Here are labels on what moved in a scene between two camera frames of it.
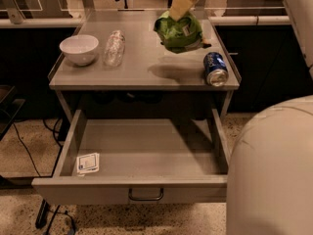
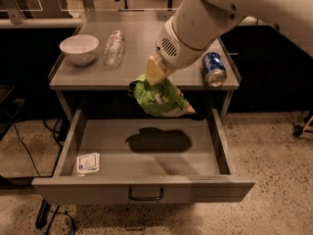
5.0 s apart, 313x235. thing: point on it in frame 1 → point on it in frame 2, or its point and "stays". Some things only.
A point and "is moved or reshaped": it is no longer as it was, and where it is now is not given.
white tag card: x=87 y=164 stays
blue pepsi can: x=215 y=70 stays
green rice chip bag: x=178 y=36 is moved or reshaped
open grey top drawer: x=139 y=162 stays
